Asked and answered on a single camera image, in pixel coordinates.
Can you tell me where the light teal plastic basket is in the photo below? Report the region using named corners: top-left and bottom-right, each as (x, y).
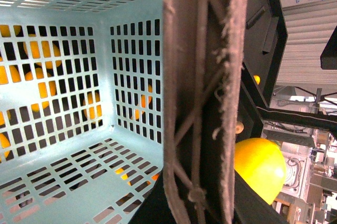
top-left (0, 0), bottom-right (251, 224)

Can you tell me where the yellow mango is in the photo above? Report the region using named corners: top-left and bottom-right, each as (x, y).
top-left (234, 138), bottom-right (286, 205)

